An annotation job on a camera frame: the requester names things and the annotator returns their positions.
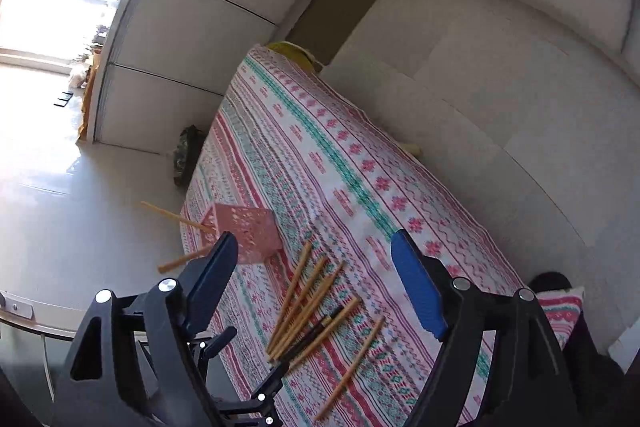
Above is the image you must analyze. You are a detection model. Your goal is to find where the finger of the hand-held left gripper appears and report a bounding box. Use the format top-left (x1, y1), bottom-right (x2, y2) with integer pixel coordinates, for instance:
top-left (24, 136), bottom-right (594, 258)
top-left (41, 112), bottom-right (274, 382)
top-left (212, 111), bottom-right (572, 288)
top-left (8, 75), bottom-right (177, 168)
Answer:
top-left (215, 361), bottom-right (291, 427)
top-left (189, 326), bottom-right (239, 372)

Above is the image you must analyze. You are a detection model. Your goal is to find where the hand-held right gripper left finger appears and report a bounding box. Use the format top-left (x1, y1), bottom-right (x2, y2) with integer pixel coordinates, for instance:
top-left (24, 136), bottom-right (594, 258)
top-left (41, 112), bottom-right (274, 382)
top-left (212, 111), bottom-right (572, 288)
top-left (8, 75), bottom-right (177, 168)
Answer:
top-left (50, 231), bottom-right (240, 427)

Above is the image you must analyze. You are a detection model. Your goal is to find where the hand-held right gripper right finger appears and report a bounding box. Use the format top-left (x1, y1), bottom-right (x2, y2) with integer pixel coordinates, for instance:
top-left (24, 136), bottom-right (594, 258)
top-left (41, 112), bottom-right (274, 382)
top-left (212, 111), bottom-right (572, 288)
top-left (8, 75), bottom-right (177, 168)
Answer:
top-left (390, 229), bottom-right (583, 427)

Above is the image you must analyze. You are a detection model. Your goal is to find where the pink perforated utensil holder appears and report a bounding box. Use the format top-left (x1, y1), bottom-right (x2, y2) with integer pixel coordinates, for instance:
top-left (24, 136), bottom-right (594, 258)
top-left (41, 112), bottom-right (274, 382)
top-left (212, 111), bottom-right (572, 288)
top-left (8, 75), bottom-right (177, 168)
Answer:
top-left (197, 202), bottom-right (282, 265)

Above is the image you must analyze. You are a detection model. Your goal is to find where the bunch of wooden chopsticks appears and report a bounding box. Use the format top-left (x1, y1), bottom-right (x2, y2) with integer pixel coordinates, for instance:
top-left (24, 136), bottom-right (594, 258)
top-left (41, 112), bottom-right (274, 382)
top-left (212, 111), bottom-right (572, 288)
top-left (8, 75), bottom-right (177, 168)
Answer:
top-left (140, 201), bottom-right (386, 422)

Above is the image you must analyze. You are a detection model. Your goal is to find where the black chopstick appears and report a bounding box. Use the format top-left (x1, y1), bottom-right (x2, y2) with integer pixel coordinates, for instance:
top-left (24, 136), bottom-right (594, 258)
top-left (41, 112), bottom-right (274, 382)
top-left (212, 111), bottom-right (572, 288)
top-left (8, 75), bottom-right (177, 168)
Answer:
top-left (282, 304), bottom-right (347, 360)

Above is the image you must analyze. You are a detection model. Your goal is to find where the patterned striped tablecloth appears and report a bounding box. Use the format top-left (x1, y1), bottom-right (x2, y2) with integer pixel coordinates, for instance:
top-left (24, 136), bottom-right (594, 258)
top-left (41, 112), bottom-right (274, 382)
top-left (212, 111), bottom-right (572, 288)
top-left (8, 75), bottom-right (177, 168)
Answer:
top-left (177, 43), bottom-right (585, 427)

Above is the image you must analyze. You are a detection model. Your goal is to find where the dark clothing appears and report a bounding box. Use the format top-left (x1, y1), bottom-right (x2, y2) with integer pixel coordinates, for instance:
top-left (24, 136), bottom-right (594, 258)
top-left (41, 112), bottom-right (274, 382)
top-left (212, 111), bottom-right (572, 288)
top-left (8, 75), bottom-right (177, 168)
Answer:
top-left (527, 271), bottom-right (631, 427)

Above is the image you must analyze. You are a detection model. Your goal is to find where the yellow cloth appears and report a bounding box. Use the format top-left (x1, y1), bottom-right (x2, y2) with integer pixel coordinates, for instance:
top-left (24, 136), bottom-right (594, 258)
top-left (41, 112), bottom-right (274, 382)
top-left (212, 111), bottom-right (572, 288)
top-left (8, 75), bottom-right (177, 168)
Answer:
top-left (77, 49), bottom-right (101, 142)

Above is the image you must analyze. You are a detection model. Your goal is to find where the yellow table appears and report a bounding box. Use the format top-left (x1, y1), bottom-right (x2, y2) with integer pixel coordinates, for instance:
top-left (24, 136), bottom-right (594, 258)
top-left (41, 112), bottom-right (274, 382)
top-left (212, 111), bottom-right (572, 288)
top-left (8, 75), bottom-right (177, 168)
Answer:
top-left (265, 41), bottom-right (423, 158)

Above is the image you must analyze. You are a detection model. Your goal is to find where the white pot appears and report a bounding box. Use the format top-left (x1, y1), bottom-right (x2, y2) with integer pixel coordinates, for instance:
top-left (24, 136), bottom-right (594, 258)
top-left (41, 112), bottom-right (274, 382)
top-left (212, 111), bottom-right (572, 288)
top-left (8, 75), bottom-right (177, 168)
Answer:
top-left (67, 64), bottom-right (91, 88)

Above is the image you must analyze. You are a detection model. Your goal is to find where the white cabinet run with doors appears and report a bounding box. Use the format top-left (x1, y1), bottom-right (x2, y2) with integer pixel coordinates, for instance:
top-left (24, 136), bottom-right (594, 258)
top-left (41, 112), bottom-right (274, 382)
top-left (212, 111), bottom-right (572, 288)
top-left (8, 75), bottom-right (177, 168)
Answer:
top-left (92, 0), bottom-right (333, 158)

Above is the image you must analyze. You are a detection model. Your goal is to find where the brown floor mat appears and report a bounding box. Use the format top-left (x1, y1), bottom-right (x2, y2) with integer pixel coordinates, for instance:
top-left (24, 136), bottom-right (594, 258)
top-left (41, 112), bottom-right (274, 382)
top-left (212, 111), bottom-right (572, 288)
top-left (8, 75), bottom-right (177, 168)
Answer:
top-left (292, 0), bottom-right (401, 66)

